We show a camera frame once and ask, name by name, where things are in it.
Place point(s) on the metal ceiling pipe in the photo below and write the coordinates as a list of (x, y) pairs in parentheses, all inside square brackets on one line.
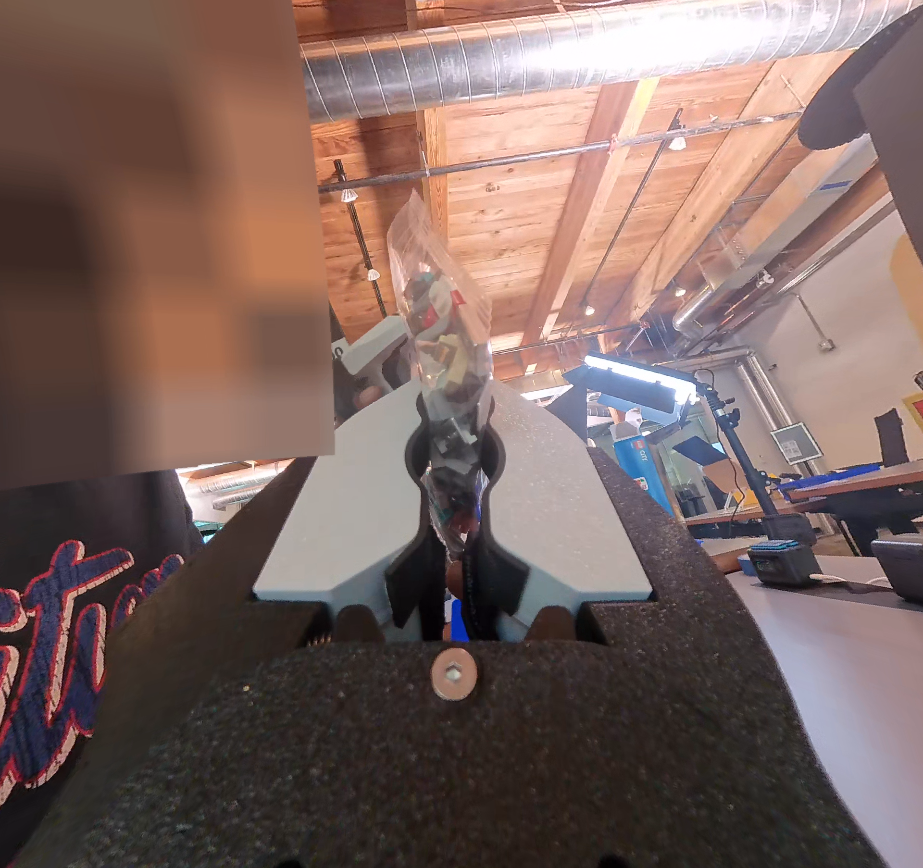
[(562, 151)]

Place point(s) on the grey device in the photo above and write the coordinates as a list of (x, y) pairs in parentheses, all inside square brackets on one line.
[(900, 569)]

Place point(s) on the black monitor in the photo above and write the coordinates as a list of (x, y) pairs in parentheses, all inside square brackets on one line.
[(890, 439)]

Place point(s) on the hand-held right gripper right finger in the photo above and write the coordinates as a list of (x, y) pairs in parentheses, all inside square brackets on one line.
[(570, 522)]

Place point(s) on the small silver ventilation duct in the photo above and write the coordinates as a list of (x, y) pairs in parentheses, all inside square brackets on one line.
[(728, 306)]

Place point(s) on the clear bag of lego bricks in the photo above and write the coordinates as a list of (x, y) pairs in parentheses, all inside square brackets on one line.
[(443, 349)]

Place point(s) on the framed wall sign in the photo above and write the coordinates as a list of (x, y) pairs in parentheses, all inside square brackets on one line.
[(794, 442)]

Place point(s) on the dark printed sweater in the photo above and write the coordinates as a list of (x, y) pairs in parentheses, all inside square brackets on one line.
[(65, 652)]

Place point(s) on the black light stand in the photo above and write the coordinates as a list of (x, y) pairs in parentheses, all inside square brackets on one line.
[(735, 442)]

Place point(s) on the black battery pack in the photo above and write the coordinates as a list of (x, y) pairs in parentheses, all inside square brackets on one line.
[(782, 551)]

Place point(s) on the tall blue lego box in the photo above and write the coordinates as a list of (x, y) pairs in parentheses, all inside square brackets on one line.
[(642, 464)]

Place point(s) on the large silver ventilation duct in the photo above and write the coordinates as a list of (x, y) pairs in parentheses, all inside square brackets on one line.
[(577, 46)]

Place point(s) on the led panel light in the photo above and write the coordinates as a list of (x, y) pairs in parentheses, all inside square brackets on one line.
[(638, 378)]

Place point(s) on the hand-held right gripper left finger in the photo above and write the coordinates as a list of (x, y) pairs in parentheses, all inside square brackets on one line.
[(346, 522)]

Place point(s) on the black track light rail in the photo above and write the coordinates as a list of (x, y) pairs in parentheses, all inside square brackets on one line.
[(357, 233)]

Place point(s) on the dark panel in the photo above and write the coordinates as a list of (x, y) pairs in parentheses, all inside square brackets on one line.
[(887, 111)]

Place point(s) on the wooden desk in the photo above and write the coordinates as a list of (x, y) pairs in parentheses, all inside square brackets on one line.
[(865, 482)]

